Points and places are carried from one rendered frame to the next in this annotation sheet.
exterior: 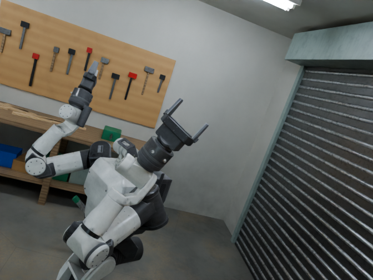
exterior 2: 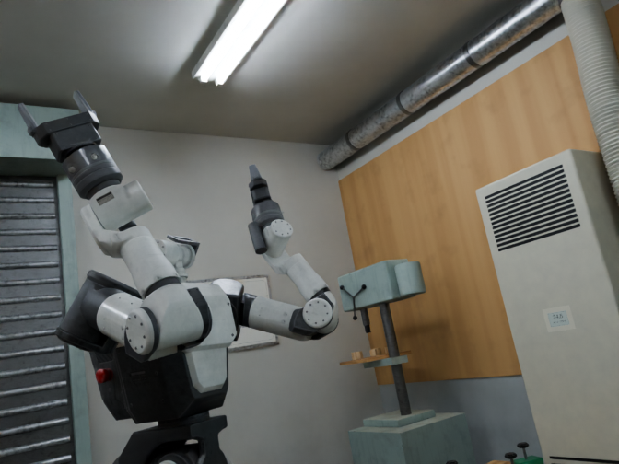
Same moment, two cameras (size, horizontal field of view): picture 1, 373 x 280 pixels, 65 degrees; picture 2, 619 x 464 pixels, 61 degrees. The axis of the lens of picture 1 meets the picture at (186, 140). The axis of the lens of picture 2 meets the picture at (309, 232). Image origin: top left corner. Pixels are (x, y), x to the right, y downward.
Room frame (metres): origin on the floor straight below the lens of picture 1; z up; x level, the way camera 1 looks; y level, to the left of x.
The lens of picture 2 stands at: (1.27, 1.54, 1.15)
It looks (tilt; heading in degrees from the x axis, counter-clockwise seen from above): 13 degrees up; 250
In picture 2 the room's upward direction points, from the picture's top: 10 degrees counter-clockwise
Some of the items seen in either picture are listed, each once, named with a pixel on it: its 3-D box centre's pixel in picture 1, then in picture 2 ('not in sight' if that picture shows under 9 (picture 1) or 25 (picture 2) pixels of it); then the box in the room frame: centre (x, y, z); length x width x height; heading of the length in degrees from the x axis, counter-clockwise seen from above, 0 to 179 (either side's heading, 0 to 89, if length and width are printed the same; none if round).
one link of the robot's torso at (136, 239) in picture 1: (114, 246); (166, 460); (1.23, 0.16, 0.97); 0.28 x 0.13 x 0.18; 134
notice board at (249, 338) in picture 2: not in sight; (227, 313); (0.71, -1.77, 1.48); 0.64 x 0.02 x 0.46; 14
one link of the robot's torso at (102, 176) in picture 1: (124, 196); (163, 344); (1.21, 0.18, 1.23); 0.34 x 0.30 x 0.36; 44
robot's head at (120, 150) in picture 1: (125, 152); (170, 259); (1.17, 0.22, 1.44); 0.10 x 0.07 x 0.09; 44
